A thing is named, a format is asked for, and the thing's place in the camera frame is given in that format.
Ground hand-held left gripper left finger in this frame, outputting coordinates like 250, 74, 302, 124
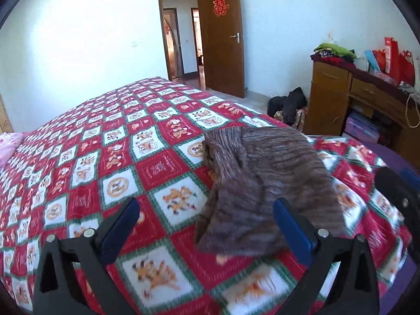
33, 197, 141, 315

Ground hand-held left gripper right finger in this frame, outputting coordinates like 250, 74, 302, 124
273, 198, 381, 315

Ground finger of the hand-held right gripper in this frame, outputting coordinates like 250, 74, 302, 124
374, 167, 420, 235

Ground brown knitted sweater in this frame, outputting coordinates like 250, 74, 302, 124
193, 126, 346, 259

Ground black clothes heap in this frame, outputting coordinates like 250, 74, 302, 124
267, 87, 308, 129

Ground pile of folded clothes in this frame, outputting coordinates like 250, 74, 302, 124
311, 43, 357, 65

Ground purple bed sheet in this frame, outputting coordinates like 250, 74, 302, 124
303, 134, 420, 315

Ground red checked printed bedspread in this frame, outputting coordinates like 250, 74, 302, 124
0, 77, 412, 315

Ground purple box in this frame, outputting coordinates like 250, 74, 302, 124
344, 111, 382, 142

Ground wooden desk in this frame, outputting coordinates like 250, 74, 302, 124
303, 56, 420, 158

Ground red gift bags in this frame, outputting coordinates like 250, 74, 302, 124
374, 36, 417, 86

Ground blue paper bag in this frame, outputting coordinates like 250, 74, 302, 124
364, 50, 382, 73

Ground pink pillow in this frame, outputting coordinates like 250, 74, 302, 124
0, 131, 24, 169

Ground cream wooden headboard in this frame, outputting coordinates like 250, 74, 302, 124
0, 93, 14, 132

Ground brown wooden door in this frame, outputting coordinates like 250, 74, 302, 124
197, 0, 245, 99

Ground red paper door decoration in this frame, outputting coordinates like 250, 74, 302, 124
213, 0, 229, 17

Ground brown door frame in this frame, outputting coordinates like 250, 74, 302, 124
157, 0, 208, 89

